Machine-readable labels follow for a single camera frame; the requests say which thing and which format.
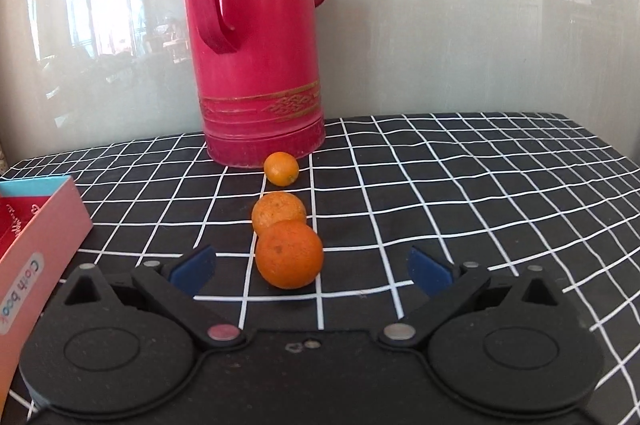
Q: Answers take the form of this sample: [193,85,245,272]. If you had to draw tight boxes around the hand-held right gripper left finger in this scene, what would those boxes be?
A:
[64,245,247,349]

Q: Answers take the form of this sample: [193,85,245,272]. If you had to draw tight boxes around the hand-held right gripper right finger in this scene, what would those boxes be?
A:
[377,246,562,349]

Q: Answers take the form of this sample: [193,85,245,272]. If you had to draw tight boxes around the large mandarin orange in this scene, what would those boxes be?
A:
[255,220,325,291]

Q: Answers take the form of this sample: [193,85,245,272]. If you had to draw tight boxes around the pale mandarin orange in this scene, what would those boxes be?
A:
[251,192,307,237]

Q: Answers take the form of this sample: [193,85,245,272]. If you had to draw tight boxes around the small kumquat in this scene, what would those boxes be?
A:
[264,152,300,186]

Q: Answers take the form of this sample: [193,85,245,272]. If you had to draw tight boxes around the colourful cardboard box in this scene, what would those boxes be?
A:
[0,175,95,402]

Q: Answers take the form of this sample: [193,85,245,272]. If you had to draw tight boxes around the black white checked tablecloth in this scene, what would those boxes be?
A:
[0,111,640,425]

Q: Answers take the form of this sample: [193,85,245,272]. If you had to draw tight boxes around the red thermos flask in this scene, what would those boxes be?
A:
[178,0,329,170]

